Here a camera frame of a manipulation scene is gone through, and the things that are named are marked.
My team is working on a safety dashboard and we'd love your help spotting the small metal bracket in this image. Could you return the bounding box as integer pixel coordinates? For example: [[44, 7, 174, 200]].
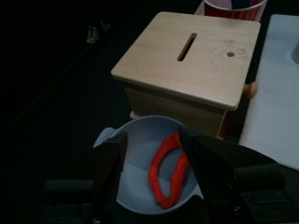
[[85, 25, 98, 45]]

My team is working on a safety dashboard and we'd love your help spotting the wooden box with slot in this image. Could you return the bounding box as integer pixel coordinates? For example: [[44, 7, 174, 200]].
[[109, 10, 261, 139]]

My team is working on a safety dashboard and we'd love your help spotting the grey bowl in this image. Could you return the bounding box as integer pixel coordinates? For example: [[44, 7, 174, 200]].
[[92, 115, 204, 216]]

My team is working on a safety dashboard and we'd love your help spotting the red plastic cup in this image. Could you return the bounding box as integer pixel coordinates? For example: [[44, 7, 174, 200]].
[[201, 0, 268, 22]]

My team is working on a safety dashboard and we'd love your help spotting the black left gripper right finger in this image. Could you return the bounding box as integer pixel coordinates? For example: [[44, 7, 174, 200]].
[[178, 125, 244, 224]]

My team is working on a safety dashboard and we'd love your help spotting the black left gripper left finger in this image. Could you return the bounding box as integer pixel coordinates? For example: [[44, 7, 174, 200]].
[[89, 130, 130, 224]]

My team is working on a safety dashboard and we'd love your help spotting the white cutting mat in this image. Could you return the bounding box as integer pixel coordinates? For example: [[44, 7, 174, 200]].
[[237, 13, 299, 172]]

